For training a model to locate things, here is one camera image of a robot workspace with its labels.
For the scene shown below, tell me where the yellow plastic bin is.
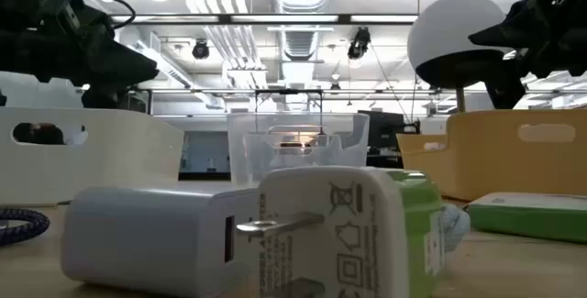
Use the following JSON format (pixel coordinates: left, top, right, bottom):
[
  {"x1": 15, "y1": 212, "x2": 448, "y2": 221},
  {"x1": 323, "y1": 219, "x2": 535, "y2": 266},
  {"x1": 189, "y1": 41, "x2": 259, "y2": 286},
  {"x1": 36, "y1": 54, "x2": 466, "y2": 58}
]
[{"x1": 396, "y1": 108, "x2": 587, "y2": 204}]

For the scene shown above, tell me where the white plastic bin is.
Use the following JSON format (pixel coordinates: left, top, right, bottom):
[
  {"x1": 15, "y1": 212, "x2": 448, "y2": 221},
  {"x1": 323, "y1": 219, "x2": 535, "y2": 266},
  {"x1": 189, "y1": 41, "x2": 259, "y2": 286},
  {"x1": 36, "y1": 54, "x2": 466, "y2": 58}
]
[{"x1": 0, "y1": 106, "x2": 185, "y2": 207}]

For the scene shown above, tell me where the white USB wall charger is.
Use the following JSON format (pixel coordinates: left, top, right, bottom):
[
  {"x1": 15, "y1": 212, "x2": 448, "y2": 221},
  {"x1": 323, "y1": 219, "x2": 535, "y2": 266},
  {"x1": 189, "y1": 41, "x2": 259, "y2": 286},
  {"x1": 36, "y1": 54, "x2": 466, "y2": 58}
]
[{"x1": 61, "y1": 182, "x2": 263, "y2": 298}]

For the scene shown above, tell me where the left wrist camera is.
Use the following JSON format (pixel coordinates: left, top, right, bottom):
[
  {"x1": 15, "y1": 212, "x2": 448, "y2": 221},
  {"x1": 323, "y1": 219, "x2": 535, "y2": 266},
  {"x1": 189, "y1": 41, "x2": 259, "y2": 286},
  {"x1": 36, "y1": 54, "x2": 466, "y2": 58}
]
[{"x1": 40, "y1": 0, "x2": 88, "y2": 38}]

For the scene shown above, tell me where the distant black frame rig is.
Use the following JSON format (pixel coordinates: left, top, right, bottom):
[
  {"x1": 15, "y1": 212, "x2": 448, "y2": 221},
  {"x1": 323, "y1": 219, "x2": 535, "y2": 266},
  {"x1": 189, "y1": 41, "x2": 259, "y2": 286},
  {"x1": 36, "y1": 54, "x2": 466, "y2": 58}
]
[
  {"x1": 119, "y1": 87, "x2": 153, "y2": 116},
  {"x1": 254, "y1": 87, "x2": 325, "y2": 116}
]

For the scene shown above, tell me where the black monitor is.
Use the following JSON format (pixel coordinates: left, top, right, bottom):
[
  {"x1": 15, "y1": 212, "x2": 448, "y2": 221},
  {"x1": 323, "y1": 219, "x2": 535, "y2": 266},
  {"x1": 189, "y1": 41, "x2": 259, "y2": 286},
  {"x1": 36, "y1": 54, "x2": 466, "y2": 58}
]
[{"x1": 357, "y1": 109, "x2": 421, "y2": 169}]

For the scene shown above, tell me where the green and white packaged box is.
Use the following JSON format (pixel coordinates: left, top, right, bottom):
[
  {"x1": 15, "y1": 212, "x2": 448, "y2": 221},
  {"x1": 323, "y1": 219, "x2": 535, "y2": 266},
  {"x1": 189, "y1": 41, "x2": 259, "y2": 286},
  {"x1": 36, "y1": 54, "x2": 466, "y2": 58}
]
[{"x1": 462, "y1": 191, "x2": 587, "y2": 245}]

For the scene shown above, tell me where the clear plastic bin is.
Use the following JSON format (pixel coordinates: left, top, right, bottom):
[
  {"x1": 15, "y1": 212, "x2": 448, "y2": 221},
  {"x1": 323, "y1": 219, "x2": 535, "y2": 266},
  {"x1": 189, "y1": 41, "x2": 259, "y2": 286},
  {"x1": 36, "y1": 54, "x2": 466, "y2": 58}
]
[{"x1": 227, "y1": 112, "x2": 371, "y2": 187}]

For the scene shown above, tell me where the blue braided USB cable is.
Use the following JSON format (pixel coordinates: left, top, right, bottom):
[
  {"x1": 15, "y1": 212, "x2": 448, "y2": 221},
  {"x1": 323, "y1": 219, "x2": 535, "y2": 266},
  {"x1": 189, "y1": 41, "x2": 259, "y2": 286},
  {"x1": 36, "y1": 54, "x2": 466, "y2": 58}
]
[{"x1": 0, "y1": 206, "x2": 51, "y2": 247}]

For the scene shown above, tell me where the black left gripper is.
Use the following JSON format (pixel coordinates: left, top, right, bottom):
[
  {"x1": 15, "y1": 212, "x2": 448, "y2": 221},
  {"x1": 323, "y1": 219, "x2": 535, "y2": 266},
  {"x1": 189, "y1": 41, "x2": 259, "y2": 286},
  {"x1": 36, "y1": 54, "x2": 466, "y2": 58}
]
[{"x1": 31, "y1": 17, "x2": 160, "y2": 109}]

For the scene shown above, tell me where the black left wrist camera cable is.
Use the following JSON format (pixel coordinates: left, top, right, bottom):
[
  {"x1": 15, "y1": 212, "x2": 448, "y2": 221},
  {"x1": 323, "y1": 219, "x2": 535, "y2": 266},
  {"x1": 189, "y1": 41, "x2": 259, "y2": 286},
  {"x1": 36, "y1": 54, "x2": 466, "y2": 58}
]
[{"x1": 80, "y1": 0, "x2": 138, "y2": 31}]

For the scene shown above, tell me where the black ceiling spotlight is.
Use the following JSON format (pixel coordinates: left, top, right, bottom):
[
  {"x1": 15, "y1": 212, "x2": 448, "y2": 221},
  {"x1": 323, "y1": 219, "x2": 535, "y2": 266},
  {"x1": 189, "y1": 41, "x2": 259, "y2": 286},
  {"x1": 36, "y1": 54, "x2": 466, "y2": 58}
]
[
  {"x1": 192, "y1": 39, "x2": 211, "y2": 61},
  {"x1": 347, "y1": 26, "x2": 372, "y2": 61}
]

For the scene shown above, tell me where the green and white charger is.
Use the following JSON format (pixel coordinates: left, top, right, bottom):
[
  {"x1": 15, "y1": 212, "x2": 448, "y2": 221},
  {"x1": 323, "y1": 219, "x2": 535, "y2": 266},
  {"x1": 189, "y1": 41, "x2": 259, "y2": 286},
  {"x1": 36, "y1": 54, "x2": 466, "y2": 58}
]
[{"x1": 236, "y1": 165, "x2": 446, "y2": 298}]

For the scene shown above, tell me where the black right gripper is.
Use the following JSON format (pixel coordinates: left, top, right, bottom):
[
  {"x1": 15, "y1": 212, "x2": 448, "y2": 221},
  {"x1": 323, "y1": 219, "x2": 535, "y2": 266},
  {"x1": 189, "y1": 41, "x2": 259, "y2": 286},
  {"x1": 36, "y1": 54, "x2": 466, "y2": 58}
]
[{"x1": 468, "y1": 7, "x2": 575, "y2": 111}]

